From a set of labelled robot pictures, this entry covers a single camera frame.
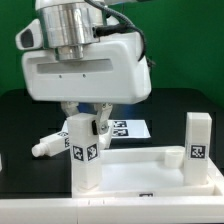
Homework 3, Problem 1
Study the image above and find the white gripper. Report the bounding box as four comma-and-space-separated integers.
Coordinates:
22, 33, 151, 135

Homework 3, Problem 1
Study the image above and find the white marker sheet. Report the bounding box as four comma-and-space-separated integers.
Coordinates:
61, 119, 152, 139

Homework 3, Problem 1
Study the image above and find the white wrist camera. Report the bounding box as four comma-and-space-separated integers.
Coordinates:
15, 19, 43, 50

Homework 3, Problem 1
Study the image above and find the white desk tabletop tray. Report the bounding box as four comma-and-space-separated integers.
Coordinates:
72, 146, 224, 198

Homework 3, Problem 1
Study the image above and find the white L-shaped fence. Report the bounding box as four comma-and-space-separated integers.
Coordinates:
0, 150, 224, 224

